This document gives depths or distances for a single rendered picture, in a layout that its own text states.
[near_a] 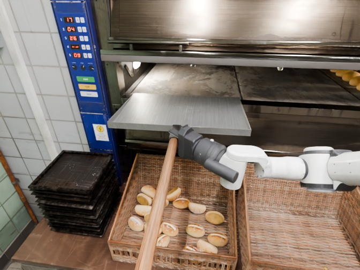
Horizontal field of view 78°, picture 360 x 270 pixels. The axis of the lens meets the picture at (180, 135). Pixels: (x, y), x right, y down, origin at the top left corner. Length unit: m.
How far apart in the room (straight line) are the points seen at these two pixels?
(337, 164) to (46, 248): 1.27
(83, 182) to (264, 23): 1.02
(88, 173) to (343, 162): 1.00
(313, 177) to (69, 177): 0.99
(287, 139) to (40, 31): 1.28
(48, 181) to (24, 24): 0.72
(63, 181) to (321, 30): 1.25
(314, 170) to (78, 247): 1.09
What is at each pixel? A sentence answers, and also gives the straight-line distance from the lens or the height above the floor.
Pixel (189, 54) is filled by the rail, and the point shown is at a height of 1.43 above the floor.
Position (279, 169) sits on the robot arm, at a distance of 0.71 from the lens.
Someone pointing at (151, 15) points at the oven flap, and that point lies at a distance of 1.06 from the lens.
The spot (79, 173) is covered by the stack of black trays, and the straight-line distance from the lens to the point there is 1.19.
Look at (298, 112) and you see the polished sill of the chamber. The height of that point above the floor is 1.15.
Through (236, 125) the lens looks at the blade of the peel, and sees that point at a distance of 0.92.
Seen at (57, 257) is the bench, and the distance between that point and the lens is 1.33.
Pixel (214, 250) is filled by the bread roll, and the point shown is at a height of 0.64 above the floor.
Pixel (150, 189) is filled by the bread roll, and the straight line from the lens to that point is 1.33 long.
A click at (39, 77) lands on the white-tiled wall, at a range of 1.38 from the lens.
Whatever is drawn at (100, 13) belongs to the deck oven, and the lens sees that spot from 1.12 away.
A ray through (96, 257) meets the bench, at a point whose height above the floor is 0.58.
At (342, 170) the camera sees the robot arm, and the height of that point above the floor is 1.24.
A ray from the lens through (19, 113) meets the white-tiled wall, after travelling 1.58.
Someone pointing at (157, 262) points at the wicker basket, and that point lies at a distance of 1.15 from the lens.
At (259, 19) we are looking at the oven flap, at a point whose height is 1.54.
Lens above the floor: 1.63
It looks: 32 degrees down
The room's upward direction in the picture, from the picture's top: straight up
